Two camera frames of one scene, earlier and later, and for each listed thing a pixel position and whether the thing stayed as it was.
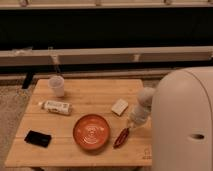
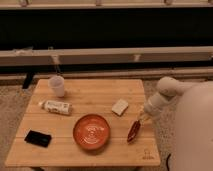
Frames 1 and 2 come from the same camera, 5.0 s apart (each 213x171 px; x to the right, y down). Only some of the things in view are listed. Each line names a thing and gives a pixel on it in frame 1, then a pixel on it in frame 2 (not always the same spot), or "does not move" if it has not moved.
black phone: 36,138 does not move
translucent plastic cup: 58,83 does not move
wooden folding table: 88,126 does not move
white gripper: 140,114 to 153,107
